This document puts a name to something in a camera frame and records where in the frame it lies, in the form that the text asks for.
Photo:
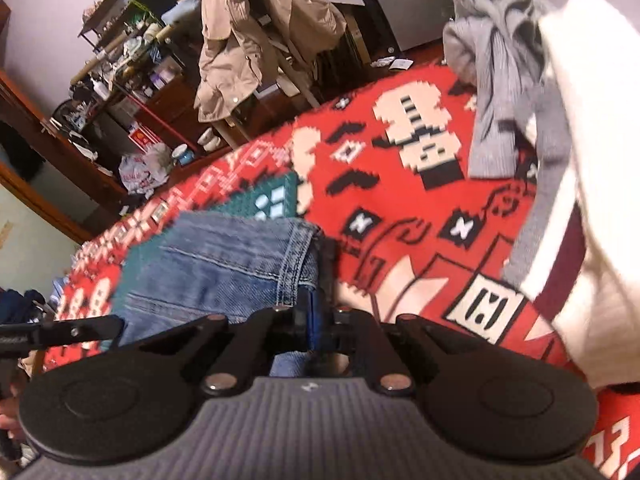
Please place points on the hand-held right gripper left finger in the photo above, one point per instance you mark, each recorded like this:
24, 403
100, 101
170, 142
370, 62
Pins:
310, 322

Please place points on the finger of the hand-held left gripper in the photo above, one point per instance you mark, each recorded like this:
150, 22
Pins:
85, 331

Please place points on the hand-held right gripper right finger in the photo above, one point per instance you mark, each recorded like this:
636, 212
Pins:
327, 327

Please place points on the blue denim shorts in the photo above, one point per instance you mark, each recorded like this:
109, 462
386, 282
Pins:
215, 265

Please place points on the pile of dark clothes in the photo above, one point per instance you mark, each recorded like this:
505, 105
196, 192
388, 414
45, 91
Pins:
20, 305

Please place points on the green cutting mat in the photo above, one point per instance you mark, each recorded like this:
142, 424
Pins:
270, 200

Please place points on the red patterned blanket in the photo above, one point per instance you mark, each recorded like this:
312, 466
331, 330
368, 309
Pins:
415, 220

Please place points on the white printed plastic bag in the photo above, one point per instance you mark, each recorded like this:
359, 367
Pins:
145, 170

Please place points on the red carton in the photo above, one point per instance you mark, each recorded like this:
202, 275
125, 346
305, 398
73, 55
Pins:
141, 139

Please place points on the blue bowl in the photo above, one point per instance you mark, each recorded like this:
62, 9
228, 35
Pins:
183, 155

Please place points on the white bowl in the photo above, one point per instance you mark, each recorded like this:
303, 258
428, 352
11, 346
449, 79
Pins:
210, 140

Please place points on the wooden drawer cabinet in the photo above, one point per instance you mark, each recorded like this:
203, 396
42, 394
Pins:
170, 110

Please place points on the pale wooden chair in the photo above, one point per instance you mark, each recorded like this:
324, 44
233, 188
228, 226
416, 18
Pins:
295, 75

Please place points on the white paper packets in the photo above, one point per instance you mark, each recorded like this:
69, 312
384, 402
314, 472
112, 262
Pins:
392, 62

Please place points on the beige jacket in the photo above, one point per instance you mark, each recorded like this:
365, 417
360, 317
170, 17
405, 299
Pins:
250, 35

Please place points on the white knit sweater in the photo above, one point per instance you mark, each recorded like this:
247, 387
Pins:
600, 185

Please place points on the grey knit garment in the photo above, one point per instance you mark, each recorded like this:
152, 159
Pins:
500, 70

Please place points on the wooden door frame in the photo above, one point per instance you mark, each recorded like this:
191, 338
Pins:
30, 180

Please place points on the cluttered wall shelf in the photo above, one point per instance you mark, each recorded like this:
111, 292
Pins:
120, 45

